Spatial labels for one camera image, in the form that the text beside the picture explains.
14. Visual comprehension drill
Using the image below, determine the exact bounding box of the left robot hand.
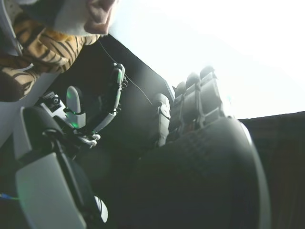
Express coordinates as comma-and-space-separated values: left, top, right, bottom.
13, 65, 273, 229

